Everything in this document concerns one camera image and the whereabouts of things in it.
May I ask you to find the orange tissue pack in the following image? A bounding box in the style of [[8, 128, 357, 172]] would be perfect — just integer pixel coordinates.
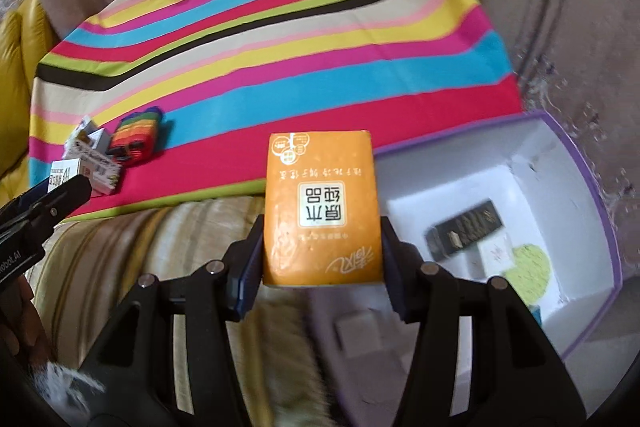
[[264, 130, 383, 287]]

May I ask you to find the yellow leather armchair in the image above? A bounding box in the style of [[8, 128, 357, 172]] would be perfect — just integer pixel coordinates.
[[0, 0, 58, 204]]

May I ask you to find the white medicine box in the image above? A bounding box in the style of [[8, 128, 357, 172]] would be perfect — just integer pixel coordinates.
[[62, 140, 122, 195]]

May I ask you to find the purple white storage box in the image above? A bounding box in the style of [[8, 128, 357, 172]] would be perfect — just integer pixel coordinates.
[[307, 108, 624, 427]]

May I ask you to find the white cube box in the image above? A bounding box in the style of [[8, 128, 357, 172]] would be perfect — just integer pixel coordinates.
[[334, 310, 382, 359]]

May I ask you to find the gold white small box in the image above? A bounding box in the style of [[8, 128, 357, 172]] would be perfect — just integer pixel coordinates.
[[88, 128, 112, 154]]

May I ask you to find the white blue red box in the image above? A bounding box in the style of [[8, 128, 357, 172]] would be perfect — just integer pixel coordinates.
[[64, 115, 102, 152]]

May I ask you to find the small white printed box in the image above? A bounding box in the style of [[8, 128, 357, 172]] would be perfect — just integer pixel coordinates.
[[477, 231, 515, 277]]

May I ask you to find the rainbow woven strap roll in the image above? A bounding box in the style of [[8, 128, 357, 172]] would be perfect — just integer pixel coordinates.
[[105, 106, 165, 167]]

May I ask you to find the small blue packet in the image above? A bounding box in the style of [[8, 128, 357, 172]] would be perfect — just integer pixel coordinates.
[[529, 306, 542, 325]]

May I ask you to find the rainbow striped cloth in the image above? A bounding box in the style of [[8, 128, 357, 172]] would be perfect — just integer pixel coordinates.
[[28, 0, 522, 219]]

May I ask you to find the person's left hand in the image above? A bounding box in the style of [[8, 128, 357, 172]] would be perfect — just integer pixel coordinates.
[[1, 275, 51, 367]]

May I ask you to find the green round sponge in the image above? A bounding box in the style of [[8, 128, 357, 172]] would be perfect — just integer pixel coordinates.
[[503, 244, 551, 307]]

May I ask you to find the black cosmetic box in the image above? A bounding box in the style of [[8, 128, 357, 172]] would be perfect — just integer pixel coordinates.
[[425, 199, 503, 261]]

